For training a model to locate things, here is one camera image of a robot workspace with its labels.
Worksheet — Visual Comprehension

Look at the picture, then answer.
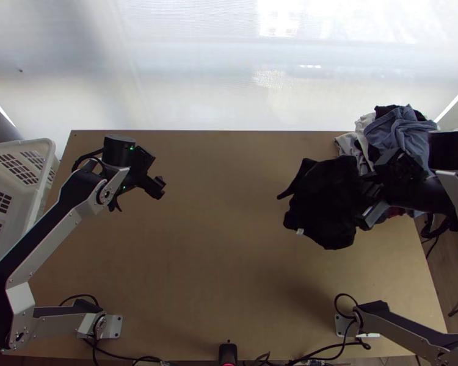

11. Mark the black t-shirt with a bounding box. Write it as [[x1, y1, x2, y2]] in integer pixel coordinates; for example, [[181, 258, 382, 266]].
[[276, 156, 382, 251]]

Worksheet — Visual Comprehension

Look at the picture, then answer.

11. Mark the black cable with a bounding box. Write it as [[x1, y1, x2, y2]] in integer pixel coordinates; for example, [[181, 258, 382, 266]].
[[334, 292, 373, 350], [84, 335, 169, 366], [59, 292, 103, 311]]

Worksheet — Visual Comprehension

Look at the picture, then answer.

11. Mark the heap of clothes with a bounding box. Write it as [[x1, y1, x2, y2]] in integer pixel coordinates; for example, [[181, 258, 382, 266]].
[[333, 103, 440, 180]]

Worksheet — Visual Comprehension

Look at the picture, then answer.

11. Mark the white laundry basket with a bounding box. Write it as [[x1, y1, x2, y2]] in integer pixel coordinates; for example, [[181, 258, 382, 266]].
[[0, 138, 60, 283]]

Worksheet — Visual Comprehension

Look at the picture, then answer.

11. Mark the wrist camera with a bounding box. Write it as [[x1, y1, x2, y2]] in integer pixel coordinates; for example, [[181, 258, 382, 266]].
[[133, 146, 156, 174], [374, 149, 425, 184]]

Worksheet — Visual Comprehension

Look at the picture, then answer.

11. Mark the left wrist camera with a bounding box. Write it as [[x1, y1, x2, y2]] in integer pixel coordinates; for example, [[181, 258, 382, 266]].
[[133, 146, 156, 174]]

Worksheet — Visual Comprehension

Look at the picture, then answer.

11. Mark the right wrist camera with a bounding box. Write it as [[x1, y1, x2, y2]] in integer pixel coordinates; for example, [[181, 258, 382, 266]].
[[374, 149, 425, 184]]

